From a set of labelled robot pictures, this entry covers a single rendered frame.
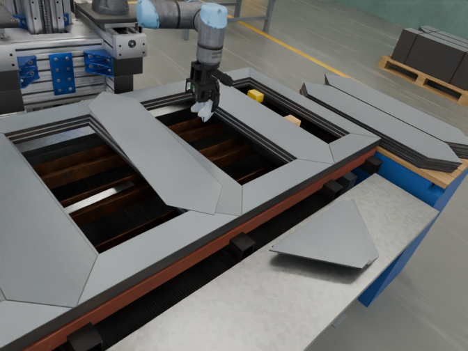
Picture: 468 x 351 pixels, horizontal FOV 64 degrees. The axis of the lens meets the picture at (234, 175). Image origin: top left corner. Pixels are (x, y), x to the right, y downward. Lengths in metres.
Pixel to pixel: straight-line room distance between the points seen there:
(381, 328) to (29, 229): 1.61
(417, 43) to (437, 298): 3.60
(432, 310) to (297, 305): 1.36
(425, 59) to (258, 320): 4.64
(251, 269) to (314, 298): 0.17
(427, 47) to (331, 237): 4.32
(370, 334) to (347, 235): 0.92
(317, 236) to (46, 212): 0.70
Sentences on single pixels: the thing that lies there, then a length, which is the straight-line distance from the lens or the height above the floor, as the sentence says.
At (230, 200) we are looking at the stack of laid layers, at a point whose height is 0.85.
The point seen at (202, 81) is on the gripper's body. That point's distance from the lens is 1.16.
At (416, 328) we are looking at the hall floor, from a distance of 2.14.
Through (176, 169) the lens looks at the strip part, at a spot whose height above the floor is 0.85.
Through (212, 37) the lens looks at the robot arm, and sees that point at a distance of 1.11.
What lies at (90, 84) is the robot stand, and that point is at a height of 0.74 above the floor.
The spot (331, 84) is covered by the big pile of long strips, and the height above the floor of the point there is 0.85.
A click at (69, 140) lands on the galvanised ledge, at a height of 0.68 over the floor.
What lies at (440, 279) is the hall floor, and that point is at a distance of 2.45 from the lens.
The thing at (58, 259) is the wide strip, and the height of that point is 0.85.
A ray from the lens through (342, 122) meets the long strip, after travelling 1.59.
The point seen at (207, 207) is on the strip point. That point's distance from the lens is 0.99.
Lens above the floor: 1.51
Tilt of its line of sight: 37 degrees down
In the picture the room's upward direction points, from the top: 11 degrees clockwise
